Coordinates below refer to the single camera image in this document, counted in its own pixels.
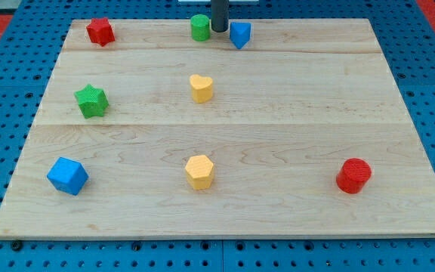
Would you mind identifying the blue triangle block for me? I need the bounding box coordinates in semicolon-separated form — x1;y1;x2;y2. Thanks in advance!
230;22;251;49

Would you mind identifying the yellow heart block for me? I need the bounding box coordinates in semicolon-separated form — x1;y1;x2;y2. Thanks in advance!
190;74;214;104

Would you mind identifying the yellow hexagon block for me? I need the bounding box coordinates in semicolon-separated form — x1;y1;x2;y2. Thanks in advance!
184;155;214;190

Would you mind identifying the wooden board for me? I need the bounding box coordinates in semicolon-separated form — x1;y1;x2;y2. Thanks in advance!
0;19;435;240

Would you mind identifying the green cylinder block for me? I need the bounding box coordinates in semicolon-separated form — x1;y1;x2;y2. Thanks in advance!
190;14;211;42

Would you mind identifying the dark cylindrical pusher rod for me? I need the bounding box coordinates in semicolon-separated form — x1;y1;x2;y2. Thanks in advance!
211;0;229;32

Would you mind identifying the green star block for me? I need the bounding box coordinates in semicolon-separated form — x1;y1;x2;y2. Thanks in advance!
74;84;109;119

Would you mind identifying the red cylinder block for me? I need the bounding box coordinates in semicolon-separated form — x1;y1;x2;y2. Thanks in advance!
335;158;372;194

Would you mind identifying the blue cube block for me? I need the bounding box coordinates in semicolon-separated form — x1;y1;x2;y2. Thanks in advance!
46;157;88;196

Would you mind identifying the red star block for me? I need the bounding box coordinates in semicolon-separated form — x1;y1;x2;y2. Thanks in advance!
86;17;116;47

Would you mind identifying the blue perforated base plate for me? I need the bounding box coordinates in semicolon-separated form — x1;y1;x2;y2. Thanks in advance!
0;1;435;271

